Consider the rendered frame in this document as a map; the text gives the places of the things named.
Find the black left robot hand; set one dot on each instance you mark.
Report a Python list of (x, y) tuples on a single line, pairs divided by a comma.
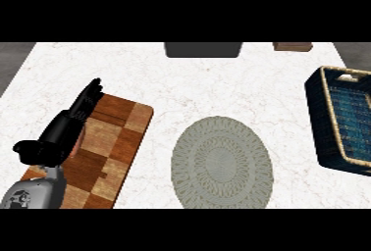
[(59, 134)]

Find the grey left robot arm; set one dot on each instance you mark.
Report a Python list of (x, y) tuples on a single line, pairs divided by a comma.
[(34, 191)]

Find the grey oval woven placemat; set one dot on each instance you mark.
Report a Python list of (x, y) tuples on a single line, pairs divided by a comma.
[(220, 163)]

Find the dark blue wicker basket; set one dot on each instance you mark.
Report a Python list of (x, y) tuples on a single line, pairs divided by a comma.
[(344, 121)]

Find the brown checkered wooden cutting board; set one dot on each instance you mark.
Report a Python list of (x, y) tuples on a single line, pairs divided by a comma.
[(108, 143)]

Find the dark grey appliance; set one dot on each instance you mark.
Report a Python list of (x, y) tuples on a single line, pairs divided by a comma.
[(202, 49)]

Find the brown wooden block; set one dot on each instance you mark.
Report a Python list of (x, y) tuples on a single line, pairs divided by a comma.
[(291, 46)]

